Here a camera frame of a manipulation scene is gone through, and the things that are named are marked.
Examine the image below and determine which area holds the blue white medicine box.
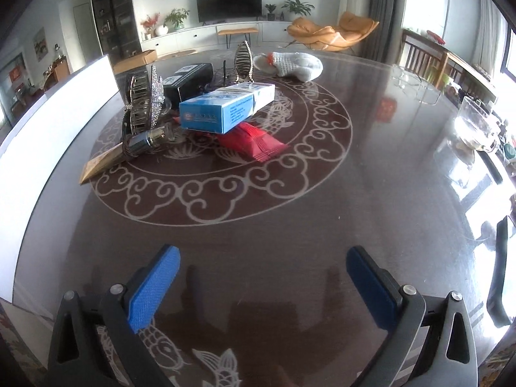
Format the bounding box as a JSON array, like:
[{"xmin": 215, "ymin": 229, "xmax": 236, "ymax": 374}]
[{"xmin": 179, "ymin": 82, "xmax": 275, "ymax": 134}]

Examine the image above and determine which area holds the red snack packet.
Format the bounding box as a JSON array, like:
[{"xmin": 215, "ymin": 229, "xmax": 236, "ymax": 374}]
[{"xmin": 217, "ymin": 122, "xmax": 288, "ymax": 163}]

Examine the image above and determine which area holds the orange lounge chair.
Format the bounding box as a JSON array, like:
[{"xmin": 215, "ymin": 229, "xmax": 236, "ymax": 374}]
[{"xmin": 287, "ymin": 11, "xmax": 380, "ymax": 52}]

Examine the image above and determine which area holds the brown cardboard box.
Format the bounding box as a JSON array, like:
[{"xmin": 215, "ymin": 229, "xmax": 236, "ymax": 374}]
[{"xmin": 113, "ymin": 50, "xmax": 157, "ymax": 74}]

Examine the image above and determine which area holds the white knit glove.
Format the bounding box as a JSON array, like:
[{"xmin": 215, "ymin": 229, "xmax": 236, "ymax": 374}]
[{"xmin": 253, "ymin": 52, "xmax": 323, "ymax": 82}]

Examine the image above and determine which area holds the white cardboard storage box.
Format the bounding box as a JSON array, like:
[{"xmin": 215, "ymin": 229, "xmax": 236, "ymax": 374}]
[{"xmin": 1, "ymin": 56, "xmax": 118, "ymax": 302}]

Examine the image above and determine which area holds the red flower vase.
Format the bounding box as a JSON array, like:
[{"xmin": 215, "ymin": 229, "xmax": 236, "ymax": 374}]
[{"xmin": 140, "ymin": 13, "xmax": 160, "ymax": 39}]

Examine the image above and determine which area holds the gold tube cosmetic bottle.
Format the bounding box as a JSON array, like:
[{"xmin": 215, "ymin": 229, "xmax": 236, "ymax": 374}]
[{"xmin": 79, "ymin": 124, "xmax": 175, "ymax": 184}]

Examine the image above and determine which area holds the black rectangular box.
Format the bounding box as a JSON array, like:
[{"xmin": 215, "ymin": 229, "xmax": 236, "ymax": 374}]
[{"xmin": 163, "ymin": 63, "xmax": 213, "ymax": 107}]

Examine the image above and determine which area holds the wooden dining chair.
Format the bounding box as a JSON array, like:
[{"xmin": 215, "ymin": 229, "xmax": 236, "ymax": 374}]
[{"xmin": 397, "ymin": 29, "xmax": 449, "ymax": 89}]

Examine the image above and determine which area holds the dark display cabinet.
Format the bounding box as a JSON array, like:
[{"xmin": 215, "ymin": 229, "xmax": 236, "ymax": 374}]
[{"xmin": 91, "ymin": 0, "xmax": 141, "ymax": 65}]

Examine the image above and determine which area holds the green potted plant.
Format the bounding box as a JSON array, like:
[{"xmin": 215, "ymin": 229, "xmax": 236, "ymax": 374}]
[{"xmin": 164, "ymin": 8, "xmax": 190, "ymax": 32}]

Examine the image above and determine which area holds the black television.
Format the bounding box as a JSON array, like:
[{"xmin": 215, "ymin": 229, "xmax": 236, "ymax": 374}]
[{"xmin": 196, "ymin": 0, "xmax": 263, "ymax": 23}]

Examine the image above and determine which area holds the wooden bench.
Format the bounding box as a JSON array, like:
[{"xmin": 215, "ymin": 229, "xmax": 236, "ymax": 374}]
[{"xmin": 217, "ymin": 27, "xmax": 259, "ymax": 49}]

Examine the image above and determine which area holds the white media console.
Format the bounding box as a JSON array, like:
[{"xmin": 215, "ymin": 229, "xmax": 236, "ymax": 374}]
[{"xmin": 141, "ymin": 20, "xmax": 293, "ymax": 58}]

